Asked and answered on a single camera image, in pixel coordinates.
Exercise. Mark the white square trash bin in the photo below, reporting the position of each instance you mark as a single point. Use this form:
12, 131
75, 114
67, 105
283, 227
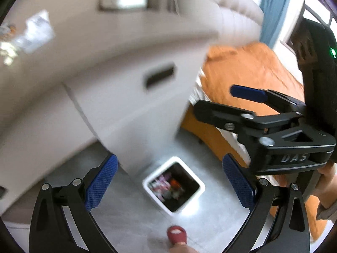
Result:
158, 203

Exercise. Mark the wooden desk shelf unit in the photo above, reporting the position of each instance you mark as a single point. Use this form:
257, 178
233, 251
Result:
118, 105

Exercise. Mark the red slipper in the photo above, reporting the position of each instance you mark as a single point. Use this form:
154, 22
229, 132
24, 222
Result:
176, 234

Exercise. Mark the blue curtain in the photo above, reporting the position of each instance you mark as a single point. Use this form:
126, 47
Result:
276, 10

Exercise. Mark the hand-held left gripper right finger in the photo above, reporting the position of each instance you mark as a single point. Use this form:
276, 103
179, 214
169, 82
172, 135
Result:
238, 181

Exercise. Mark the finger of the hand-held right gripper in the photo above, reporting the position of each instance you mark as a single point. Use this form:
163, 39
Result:
216, 112
247, 92

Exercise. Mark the person's right hand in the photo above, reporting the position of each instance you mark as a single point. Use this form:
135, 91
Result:
327, 184

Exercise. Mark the grey ball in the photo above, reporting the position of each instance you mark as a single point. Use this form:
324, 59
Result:
166, 195

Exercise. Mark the beige padded headboard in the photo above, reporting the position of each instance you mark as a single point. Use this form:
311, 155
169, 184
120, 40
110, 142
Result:
223, 8

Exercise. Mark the person's foot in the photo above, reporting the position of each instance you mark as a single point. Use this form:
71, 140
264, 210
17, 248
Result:
181, 249

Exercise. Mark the window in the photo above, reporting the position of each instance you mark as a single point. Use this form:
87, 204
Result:
316, 8

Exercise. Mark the yellow snack packet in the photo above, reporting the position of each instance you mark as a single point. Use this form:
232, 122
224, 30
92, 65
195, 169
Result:
175, 184

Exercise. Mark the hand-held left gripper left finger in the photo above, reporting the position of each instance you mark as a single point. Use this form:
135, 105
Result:
101, 181

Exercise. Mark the white crumpled tissue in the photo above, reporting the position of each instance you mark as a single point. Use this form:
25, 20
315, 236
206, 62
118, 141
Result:
35, 31

